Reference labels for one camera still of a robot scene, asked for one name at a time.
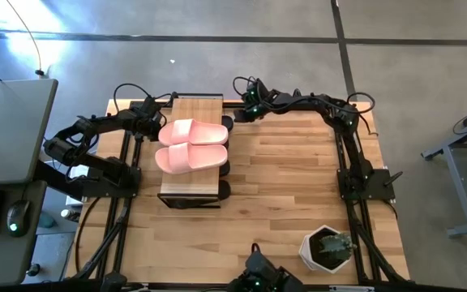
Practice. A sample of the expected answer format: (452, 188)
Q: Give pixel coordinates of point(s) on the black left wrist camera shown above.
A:
(155, 131)

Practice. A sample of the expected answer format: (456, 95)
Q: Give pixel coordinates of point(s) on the white hexagonal plant pot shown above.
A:
(308, 255)

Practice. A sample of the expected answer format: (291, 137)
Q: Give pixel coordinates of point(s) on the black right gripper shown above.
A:
(268, 104)

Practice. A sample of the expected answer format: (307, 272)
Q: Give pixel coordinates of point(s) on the pink rubber slide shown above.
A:
(207, 134)
(205, 157)

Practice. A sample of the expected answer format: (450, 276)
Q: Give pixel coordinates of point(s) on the black rubber slide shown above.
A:
(225, 190)
(228, 123)
(225, 168)
(226, 144)

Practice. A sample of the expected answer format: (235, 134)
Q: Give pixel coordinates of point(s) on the teal round object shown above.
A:
(48, 221)

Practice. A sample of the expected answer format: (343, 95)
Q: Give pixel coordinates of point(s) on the black aluminium table frame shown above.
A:
(126, 146)

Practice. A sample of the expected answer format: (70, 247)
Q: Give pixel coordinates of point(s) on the wooden shelf with black frame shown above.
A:
(195, 109)

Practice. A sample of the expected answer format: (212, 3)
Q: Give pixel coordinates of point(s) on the gray metal table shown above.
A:
(458, 190)

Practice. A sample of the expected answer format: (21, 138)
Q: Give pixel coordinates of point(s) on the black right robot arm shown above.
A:
(355, 162)

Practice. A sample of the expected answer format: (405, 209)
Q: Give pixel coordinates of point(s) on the black round knob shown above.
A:
(33, 269)

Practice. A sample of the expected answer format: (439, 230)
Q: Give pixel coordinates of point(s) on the green cactus plant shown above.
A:
(335, 245)

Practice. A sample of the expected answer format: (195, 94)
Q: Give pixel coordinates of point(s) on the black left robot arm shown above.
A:
(95, 125)

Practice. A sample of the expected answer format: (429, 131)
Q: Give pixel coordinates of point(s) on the black computer mouse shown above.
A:
(18, 217)

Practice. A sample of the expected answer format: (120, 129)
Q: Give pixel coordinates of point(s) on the light gray desk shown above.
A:
(10, 134)

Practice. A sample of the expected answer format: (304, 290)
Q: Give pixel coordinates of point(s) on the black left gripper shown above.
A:
(147, 115)

